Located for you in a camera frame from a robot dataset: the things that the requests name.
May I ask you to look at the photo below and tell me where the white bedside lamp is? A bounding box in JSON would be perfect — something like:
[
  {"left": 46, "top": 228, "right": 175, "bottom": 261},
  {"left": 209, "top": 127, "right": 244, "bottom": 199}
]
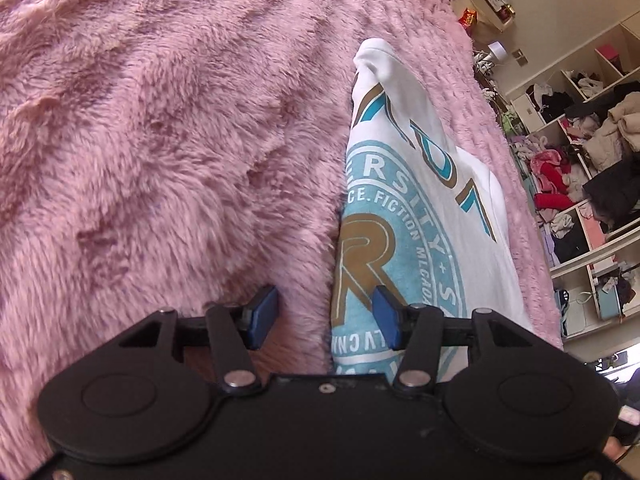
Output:
[{"left": 473, "top": 41, "right": 509, "bottom": 74}]

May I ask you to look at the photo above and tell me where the white t-shirt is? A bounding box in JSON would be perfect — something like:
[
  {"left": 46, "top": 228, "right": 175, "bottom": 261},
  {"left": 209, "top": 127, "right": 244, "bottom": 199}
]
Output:
[{"left": 330, "top": 38, "right": 530, "bottom": 377}]

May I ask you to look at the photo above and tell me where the pink fluffy blanket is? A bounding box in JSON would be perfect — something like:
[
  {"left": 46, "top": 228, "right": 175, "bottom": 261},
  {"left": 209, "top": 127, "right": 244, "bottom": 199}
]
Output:
[{"left": 1, "top": 0, "right": 560, "bottom": 479}]

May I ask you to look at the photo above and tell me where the red snack bag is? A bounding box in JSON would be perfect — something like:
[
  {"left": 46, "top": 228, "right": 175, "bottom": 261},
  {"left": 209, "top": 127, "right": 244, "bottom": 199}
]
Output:
[{"left": 458, "top": 8, "right": 478, "bottom": 36}]

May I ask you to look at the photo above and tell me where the white shelving unit with clothes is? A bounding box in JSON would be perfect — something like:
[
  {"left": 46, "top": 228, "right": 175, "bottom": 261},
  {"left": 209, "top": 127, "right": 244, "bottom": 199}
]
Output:
[{"left": 504, "top": 8, "right": 640, "bottom": 376}]

